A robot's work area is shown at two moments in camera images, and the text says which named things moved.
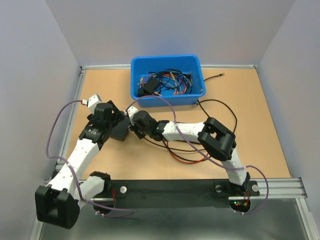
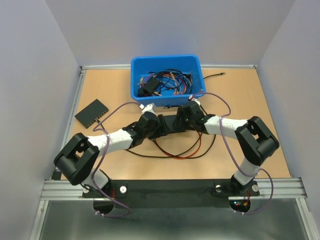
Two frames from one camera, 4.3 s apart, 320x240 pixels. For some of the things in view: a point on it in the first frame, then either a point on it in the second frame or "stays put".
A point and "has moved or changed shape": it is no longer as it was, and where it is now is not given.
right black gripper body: [140, 132] → [185, 123]
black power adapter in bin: [149, 85] stays put
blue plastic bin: [162, 80] stays put
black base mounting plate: [177, 194] stays put
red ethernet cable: [185, 162] → [181, 157]
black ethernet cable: [202, 112] → [184, 155]
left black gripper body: [116, 115] → [156, 130]
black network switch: [120, 130] has moved or changed shape
